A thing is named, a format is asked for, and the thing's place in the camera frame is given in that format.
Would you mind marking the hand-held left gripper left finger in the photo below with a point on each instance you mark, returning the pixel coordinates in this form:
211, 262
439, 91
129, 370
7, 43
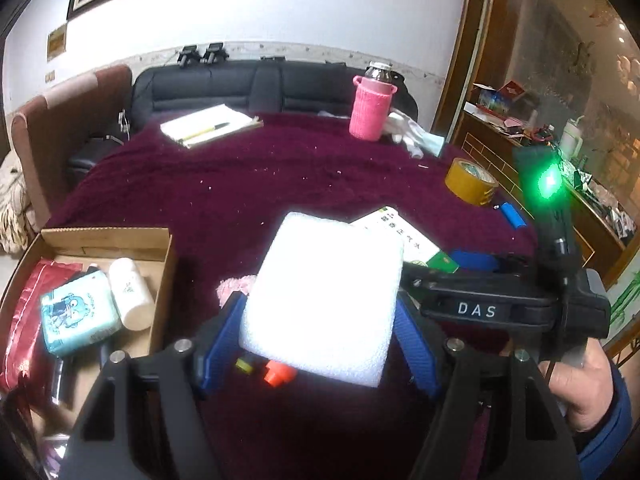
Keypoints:
220, 355

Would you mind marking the cardboard box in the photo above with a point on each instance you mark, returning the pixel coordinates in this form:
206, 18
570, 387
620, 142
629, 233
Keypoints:
100, 245

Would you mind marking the black leather sofa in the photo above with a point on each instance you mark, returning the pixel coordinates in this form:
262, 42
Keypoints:
225, 85

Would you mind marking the white and green box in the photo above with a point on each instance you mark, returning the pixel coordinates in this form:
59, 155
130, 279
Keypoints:
405, 240

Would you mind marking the teal tissue pack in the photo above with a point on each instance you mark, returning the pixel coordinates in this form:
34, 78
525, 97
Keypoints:
75, 315

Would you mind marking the pink fluffy pouch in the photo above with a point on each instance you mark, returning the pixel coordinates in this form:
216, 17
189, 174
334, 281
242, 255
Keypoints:
232, 287

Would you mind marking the wooden display cabinet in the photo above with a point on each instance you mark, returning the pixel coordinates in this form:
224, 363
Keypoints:
550, 35

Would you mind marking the red small box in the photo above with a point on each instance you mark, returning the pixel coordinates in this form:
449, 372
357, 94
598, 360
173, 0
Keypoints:
512, 91

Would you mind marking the burgundy tablecloth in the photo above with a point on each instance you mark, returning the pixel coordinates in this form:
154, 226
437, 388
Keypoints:
300, 180

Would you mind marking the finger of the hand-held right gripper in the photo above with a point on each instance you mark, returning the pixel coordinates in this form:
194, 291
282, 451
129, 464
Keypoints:
450, 302
472, 260

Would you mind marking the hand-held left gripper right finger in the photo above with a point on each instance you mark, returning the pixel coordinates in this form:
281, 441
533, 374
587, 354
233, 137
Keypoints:
415, 355

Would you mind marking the yellow tape roll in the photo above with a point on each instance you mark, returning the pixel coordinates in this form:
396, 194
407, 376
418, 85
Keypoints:
470, 182

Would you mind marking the black clamp device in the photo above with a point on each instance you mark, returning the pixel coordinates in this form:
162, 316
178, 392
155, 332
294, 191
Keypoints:
189, 55
215, 52

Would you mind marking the long black tube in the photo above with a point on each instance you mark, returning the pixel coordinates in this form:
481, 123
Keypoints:
61, 380

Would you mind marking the bottle in pink knitted sleeve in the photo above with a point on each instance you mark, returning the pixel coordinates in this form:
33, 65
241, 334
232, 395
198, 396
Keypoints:
370, 105

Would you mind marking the plain white bottle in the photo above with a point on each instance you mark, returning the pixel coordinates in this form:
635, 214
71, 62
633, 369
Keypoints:
131, 295

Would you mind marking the red foil packet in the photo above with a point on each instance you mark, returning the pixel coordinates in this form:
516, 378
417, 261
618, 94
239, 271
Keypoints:
20, 340

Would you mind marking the brown armchair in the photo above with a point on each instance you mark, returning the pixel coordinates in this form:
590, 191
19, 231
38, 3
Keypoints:
50, 130

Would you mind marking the yellow pen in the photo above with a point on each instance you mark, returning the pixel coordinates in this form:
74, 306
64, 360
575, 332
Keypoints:
205, 131

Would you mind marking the small gold wall plaque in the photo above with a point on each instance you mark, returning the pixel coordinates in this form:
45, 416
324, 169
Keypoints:
57, 40

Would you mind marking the colourful small box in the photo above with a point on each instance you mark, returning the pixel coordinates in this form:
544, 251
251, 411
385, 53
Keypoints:
487, 100

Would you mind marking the person's right forearm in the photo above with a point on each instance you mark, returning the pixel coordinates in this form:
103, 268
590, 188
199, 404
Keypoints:
614, 425

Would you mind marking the black bag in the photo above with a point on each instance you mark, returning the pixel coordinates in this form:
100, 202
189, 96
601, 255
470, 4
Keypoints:
95, 152

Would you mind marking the white lidded cup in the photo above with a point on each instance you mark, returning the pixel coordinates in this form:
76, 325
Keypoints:
571, 137

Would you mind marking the white gloves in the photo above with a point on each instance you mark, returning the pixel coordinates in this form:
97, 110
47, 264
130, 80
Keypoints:
412, 132

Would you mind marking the white notebook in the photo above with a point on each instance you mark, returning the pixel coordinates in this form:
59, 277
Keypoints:
210, 120

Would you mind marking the blue battery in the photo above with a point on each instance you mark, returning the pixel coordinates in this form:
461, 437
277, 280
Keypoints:
514, 215

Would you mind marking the person's right hand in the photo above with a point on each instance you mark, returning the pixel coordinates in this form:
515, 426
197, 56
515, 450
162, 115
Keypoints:
582, 390

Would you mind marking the white foam block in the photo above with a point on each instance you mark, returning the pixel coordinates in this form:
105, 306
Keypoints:
320, 300

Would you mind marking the patterned beige blanket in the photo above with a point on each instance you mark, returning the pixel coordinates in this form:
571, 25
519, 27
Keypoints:
15, 205

